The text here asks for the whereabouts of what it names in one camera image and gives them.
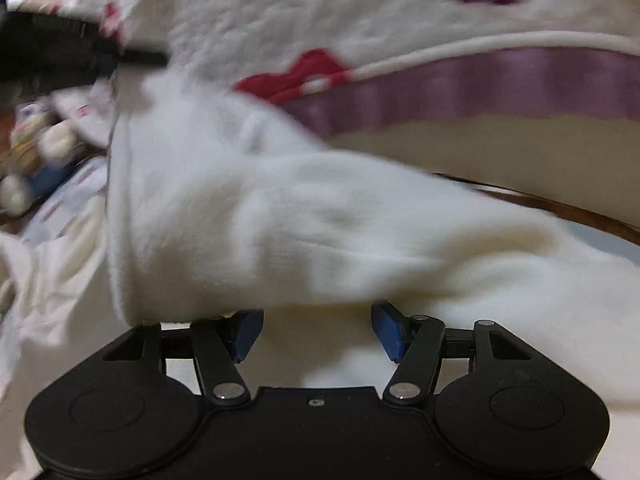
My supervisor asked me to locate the cream fleece garment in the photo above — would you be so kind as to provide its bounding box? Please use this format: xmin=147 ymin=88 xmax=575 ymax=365
xmin=1 ymin=70 xmax=639 ymax=410

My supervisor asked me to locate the bear print quilt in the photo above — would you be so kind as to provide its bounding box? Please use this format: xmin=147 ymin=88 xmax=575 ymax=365
xmin=50 ymin=0 xmax=639 ymax=131

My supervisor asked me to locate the plaid bed blanket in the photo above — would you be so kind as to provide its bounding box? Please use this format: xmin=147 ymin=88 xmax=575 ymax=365
xmin=22 ymin=79 xmax=117 ymax=245

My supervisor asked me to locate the grey plush bunny toy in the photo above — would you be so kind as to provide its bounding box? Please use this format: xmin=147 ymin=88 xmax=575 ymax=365
xmin=1 ymin=98 xmax=104 ymax=223

